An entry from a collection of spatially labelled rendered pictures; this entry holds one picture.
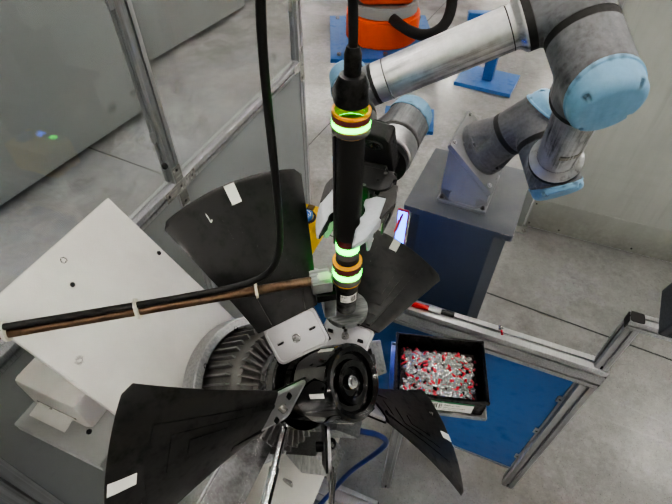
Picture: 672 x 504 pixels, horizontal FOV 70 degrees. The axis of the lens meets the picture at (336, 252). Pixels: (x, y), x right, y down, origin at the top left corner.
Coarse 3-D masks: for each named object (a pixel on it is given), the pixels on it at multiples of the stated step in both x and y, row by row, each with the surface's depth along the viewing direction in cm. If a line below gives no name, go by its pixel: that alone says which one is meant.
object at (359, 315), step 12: (312, 276) 70; (312, 288) 70; (324, 288) 70; (324, 300) 71; (360, 300) 78; (324, 312) 75; (336, 312) 76; (360, 312) 76; (336, 324) 75; (348, 324) 75
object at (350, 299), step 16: (352, 48) 46; (352, 64) 47; (336, 80) 49; (352, 80) 47; (336, 96) 49; (352, 96) 48; (368, 96) 50; (336, 288) 72; (352, 288) 71; (336, 304) 76; (352, 304) 74
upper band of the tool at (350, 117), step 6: (336, 108) 53; (366, 108) 53; (336, 114) 50; (342, 114) 54; (348, 114) 54; (354, 114) 54; (366, 114) 50; (342, 120) 50; (348, 120) 50; (354, 120) 50; (360, 120) 50
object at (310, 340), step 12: (312, 312) 75; (288, 324) 75; (300, 324) 75; (312, 324) 75; (276, 336) 75; (288, 336) 75; (300, 336) 75; (312, 336) 75; (324, 336) 75; (276, 348) 76; (288, 348) 76; (300, 348) 75; (312, 348) 75; (288, 360) 75
